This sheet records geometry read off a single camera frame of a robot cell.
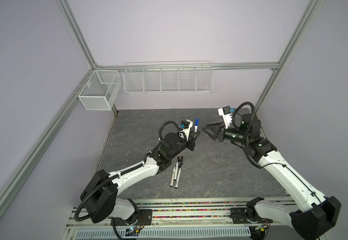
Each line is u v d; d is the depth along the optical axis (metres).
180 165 0.91
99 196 0.41
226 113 0.61
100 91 0.98
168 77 0.99
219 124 0.62
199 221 0.74
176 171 0.89
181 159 0.94
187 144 0.68
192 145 0.67
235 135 0.59
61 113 0.68
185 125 0.62
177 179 0.86
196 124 0.70
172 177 0.86
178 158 0.94
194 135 0.71
